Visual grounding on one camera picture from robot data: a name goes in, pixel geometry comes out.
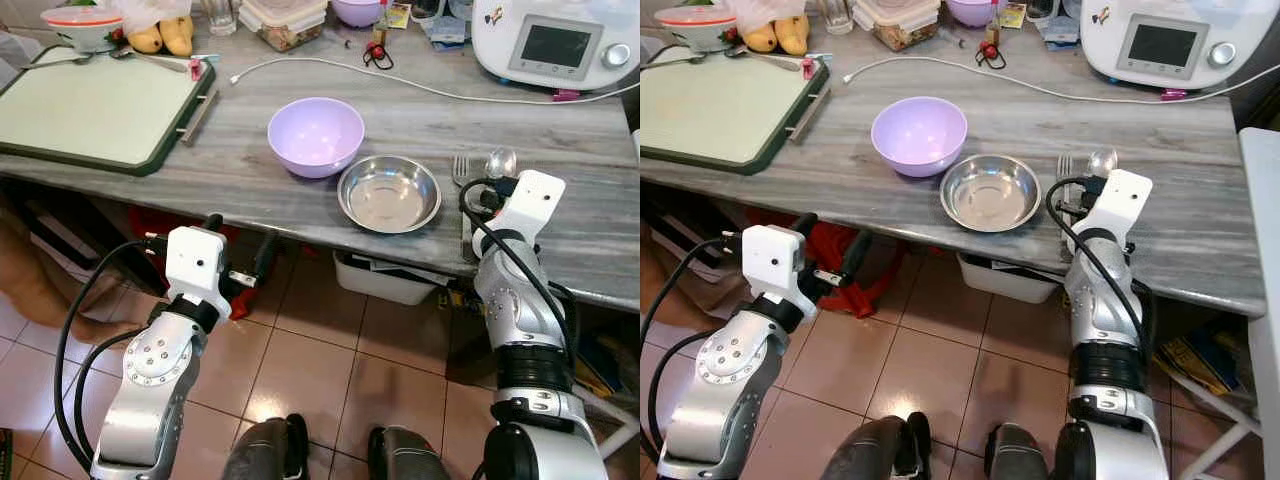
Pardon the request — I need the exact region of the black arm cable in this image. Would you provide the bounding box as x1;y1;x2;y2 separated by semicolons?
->
1045;175;1153;353
55;238;167;473
458;178;581;373
640;238;747;463

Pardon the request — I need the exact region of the grey left robot leg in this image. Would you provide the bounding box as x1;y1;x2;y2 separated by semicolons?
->
222;413;311;480
820;412;931;480

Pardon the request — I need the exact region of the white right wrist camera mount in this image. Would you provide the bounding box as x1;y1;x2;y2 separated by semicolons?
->
1078;169;1153;251
497;170;567;256

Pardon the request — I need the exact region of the clear drinking glass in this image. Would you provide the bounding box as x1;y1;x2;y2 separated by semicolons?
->
205;0;239;37
820;0;856;36

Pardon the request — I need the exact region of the grey robot leg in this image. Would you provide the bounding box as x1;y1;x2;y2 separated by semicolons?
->
985;422;1053;480
820;412;931;480
222;413;311;480
368;425;451;480

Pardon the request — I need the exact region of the white kitchen machine with screen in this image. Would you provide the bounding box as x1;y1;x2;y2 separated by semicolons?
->
471;0;641;93
1080;0;1280;91

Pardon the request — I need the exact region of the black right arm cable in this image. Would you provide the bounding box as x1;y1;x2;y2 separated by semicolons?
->
1045;175;1153;353
458;178;581;373

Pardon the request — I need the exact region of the clear plastic bag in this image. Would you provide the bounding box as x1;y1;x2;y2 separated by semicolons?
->
110;0;193;36
725;0;807;31

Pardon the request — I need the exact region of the blue and white packet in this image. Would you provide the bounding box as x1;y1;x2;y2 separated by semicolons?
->
1040;15;1081;49
425;15;469;51

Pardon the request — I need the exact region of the steel fork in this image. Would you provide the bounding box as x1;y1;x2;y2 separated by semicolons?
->
452;153;477;266
1055;153;1078;261

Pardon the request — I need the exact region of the grey right robot leg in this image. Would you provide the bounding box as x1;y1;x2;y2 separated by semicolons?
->
985;422;1053;480
368;425;451;480

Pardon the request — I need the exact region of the stainless steel bowl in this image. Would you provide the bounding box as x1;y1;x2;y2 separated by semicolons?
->
337;155;442;235
940;154;1043;234

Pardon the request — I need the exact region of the white plastic bin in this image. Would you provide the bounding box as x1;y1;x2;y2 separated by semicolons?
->
333;250;441;306
955;250;1061;304

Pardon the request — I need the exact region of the yellow and blue package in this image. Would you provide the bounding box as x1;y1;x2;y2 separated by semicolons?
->
1155;330;1243;397
575;330;627;397

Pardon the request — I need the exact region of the red tag with black cord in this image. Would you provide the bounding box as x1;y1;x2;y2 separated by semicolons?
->
362;25;395;71
975;25;1008;71

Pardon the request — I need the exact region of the green rimmed cutting board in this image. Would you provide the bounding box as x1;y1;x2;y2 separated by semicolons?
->
0;45;219;178
640;50;831;176

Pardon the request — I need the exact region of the large yellow mango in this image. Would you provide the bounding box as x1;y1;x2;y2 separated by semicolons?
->
775;15;811;56
160;15;195;57

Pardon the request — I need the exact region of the white wire rack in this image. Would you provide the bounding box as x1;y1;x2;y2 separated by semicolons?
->
1165;370;1263;467
570;380;641;461

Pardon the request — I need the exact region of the large purple plastic bowl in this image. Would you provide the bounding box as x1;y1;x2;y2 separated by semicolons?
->
871;97;969;179
267;97;366;180

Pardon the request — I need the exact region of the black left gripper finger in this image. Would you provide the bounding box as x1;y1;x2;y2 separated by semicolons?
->
845;232;873;293
258;232;284;291

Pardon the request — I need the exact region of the red rimmed bowl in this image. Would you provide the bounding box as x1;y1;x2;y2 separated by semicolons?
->
655;5;739;54
41;5;126;54

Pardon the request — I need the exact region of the white charging cable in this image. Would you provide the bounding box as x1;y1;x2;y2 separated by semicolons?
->
843;55;1280;106
229;57;641;106

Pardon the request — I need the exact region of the steel ladle spoon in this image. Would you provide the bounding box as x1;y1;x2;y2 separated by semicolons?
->
110;45;191;73
725;45;806;71

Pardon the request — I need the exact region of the clear lidded food container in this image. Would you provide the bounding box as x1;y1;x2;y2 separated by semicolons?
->
238;0;329;53
853;0;941;51

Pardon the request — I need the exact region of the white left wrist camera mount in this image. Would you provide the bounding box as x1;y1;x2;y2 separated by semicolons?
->
165;226;234;319
742;225;809;321

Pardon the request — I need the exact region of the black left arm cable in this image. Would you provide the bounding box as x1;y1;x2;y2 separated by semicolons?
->
55;238;167;473
640;238;747;463

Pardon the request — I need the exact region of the small purple bowl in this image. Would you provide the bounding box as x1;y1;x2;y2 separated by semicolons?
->
330;0;386;28
945;0;1001;28

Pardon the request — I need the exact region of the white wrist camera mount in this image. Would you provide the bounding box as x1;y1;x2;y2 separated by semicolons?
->
1078;169;1153;251
165;226;234;319
497;170;567;256
742;225;809;321

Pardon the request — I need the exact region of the white cabinet side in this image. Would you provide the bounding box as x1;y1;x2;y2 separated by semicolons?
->
1238;127;1280;480

